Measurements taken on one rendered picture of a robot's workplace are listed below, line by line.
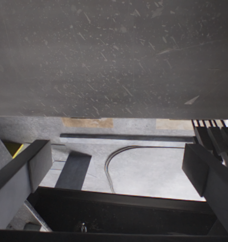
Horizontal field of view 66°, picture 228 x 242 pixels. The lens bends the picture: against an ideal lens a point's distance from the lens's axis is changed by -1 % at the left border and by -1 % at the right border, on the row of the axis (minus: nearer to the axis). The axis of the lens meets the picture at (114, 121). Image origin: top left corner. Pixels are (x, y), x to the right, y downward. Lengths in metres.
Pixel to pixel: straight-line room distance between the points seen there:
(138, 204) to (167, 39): 0.83
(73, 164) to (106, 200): 0.52
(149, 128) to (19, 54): 0.96
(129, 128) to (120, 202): 0.44
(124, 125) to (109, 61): 0.92
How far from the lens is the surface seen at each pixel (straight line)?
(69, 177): 1.31
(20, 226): 0.68
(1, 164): 0.75
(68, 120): 1.18
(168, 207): 0.94
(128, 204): 0.93
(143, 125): 1.09
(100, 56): 0.19
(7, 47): 0.23
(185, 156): 0.17
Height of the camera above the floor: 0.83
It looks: 50 degrees down
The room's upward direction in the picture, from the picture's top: 166 degrees counter-clockwise
